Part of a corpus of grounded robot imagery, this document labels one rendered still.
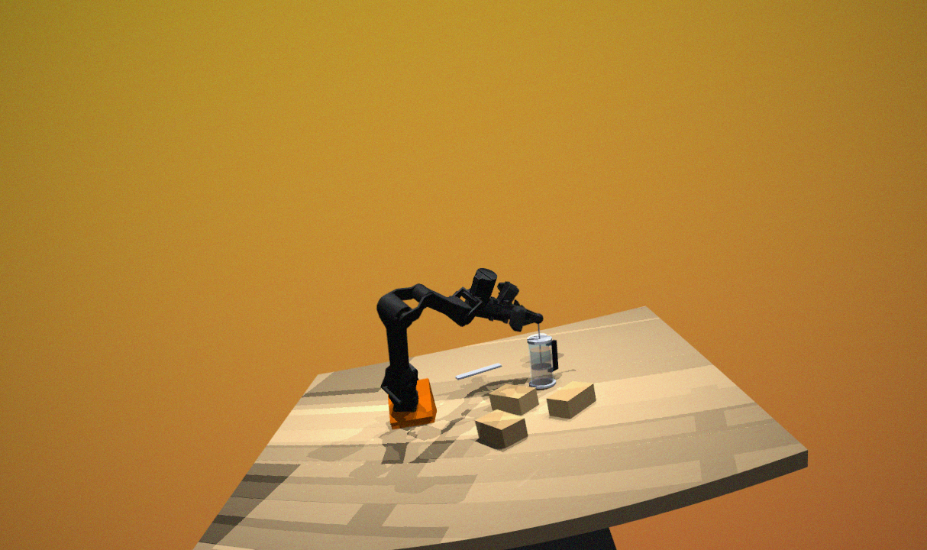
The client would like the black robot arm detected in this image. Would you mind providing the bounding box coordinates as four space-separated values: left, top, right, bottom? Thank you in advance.
376 268 519 412

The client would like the glass french press with black knob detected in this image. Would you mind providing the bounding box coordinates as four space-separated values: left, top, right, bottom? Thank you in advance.
527 313 559 389

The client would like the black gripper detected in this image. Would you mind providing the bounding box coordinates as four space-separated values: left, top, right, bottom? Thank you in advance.
485 296 542 332

